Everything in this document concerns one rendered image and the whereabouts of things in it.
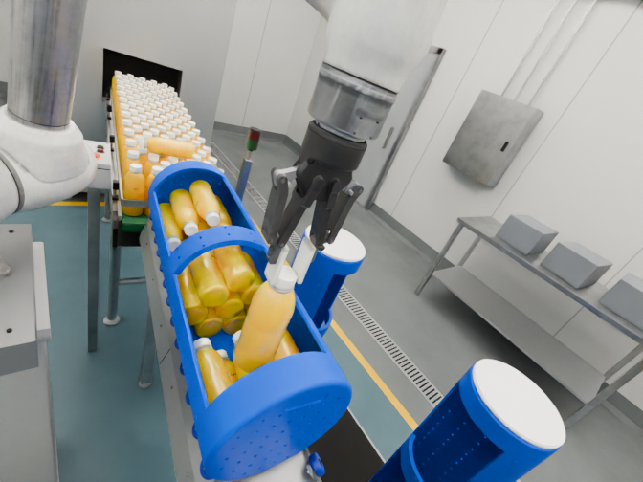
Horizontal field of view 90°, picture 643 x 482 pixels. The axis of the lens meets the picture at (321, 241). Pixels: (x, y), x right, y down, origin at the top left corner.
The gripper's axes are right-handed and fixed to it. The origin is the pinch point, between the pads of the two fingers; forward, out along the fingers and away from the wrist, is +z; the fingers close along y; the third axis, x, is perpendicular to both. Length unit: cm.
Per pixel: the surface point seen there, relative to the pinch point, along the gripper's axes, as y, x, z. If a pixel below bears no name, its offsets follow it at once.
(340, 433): 78, 14, 125
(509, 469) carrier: 71, -34, 49
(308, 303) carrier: 52, 47, 63
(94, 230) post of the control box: -24, 101, 65
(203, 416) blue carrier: -8.9, -5.2, 28.0
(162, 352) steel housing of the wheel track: -8, 28, 54
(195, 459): -6.7, -3.4, 48.2
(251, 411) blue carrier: -4.3, -10.3, 20.3
